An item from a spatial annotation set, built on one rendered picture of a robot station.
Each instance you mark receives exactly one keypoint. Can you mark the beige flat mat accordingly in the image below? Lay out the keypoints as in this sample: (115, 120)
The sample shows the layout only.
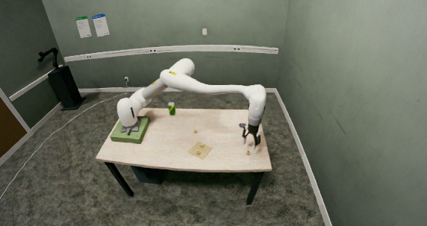
(204, 151)

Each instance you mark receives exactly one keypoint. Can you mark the green drink can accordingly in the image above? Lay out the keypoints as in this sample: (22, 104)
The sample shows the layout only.
(171, 107)

